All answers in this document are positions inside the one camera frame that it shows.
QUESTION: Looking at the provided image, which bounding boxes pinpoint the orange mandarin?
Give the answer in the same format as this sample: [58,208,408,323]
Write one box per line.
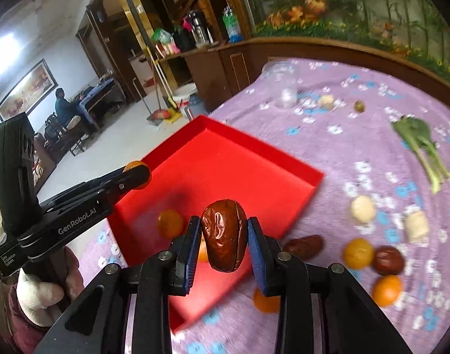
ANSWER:
[253,288,281,313]
[156,209,183,240]
[371,275,403,308]
[343,238,374,270]

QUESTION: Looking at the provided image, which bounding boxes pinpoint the dark red jujube date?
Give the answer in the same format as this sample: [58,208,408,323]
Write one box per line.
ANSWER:
[201,199,248,273]

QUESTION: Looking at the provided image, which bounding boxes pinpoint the round white banana chunk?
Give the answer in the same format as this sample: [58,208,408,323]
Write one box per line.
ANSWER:
[351,196,377,224]

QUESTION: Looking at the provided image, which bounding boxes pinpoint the round red jujube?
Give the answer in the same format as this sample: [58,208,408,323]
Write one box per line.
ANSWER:
[371,245,405,276]

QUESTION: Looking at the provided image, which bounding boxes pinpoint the square white banana chunk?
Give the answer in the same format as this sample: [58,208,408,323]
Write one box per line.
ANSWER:
[404,210,430,243]

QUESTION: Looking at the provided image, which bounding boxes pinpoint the white gloved left hand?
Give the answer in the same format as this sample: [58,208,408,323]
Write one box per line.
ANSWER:
[0,187,85,329]

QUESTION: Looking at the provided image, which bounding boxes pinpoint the wooden chair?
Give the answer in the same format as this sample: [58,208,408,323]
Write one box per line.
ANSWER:
[45,113,89,157]

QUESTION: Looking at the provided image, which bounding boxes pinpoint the red broom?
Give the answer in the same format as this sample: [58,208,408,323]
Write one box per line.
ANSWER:
[136,46,182,126]

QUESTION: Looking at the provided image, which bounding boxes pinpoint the red shallow tray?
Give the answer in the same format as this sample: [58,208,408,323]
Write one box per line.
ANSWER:
[106,114,326,334]

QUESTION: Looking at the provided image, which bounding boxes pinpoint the seated person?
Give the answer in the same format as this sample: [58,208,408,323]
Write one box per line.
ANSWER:
[55,88,81,130]

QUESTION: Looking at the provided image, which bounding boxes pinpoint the blue covered desk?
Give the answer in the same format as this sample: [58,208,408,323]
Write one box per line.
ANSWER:
[78,78,126,131]

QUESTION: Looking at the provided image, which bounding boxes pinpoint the grey thermos jug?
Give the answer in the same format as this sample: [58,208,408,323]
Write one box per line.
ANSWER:
[183,94,210,121]

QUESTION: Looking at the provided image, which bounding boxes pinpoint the white plastic bucket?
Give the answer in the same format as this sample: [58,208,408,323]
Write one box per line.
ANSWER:
[173,82,198,115]

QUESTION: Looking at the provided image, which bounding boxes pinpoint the framed landscape painting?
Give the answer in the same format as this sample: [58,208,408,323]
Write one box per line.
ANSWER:
[0,58,58,122]

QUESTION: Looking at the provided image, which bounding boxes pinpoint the dark thermos flask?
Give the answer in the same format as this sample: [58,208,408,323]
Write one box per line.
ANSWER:
[187,10,214,48]

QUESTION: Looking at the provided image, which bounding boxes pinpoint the small pale banana piece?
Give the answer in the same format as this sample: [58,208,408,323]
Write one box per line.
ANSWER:
[318,94,335,110]

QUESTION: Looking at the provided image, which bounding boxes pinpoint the purple floral tablecloth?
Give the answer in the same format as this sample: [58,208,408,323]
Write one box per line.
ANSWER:
[80,59,450,353]

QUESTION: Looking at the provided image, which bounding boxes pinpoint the green label water bottle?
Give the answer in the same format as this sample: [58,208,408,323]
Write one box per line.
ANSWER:
[222,6,243,43]

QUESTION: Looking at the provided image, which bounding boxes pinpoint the clear plastic cup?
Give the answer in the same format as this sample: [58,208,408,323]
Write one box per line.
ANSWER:
[262,59,299,109]

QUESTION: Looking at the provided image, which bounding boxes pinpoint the green olive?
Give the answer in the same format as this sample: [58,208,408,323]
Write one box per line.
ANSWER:
[354,100,366,114]

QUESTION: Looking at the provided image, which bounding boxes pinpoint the green bok choy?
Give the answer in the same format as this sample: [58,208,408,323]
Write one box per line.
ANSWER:
[391,116,450,194]

